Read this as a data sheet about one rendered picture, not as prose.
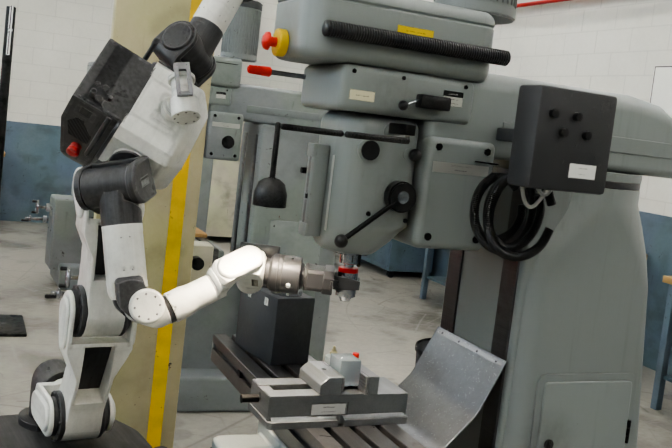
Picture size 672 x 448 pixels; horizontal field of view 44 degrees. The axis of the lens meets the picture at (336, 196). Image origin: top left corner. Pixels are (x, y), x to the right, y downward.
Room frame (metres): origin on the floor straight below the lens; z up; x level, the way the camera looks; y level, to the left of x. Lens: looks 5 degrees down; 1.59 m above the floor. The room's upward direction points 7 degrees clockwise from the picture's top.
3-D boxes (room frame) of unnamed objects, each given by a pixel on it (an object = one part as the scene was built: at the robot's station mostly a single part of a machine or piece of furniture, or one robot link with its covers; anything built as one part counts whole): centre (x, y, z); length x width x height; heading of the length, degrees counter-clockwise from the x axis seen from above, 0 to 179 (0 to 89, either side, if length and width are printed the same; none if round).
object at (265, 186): (1.79, 0.14, 1.44); 0.07 x 0.07 x 0.06
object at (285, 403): (1.90, -0.04, 0.98); 0.35 x 0.15 x 0.11; 115
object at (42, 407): (2.41, 0.70, 0.68); 0.21 x 0.20 x 0.13; 32
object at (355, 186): (1.95, -0.05, 1.47); 0.21 x 0.19 x 0.32; 24
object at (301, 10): (1.96, -0.06, 1.81); 0.47 x 0.26 x 0.16; 114
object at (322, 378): (1.89, -0.02, 1.02); 0.12 x 0.06 x 0.04; 25
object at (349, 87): (1.97, -0.09, 1.68); 0.34 x 0.24 x 0.10; 114
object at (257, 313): (2.35, 0.13, 1.03); 0.22 x 0.12 x 0.20; 34
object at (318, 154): (1.90, 0.05, 1.45); 0.04 x 0.04 x 0.21; 24
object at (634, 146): (2.15, -0.50, 1.66); 0.80 x 0.23 x 0.20; 114
